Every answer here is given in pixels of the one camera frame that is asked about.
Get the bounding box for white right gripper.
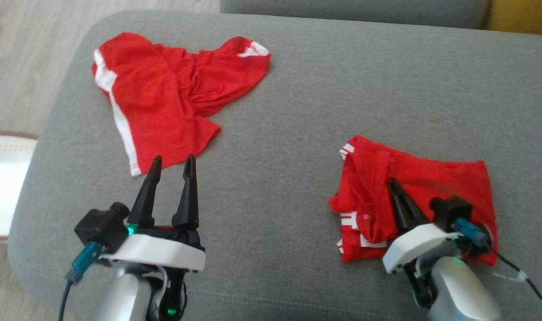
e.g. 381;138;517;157
382;179;462;309

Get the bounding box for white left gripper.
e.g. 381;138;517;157
99;154;206;320

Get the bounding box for red garment with white trim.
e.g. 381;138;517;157
328;135;499;267

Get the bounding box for red shorts with Bulls print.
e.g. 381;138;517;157
91;32;271;177

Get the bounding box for large grey sofa seat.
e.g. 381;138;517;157
7;10;542;321

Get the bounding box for white basket with brown rim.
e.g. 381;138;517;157
0;130;38;241

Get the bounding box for grey sofa seat cushion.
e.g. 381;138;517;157
220;0;491;30

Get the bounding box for long yellow sofa backrest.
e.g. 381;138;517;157
484;0;542;36

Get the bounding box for right camera cable, teal plug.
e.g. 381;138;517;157
453;218;542;315

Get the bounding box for camera cable, teal plug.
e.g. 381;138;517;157
453;218;542;315
58;242;103;321

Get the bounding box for left camera cable, teal plug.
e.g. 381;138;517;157
58;242;103;321

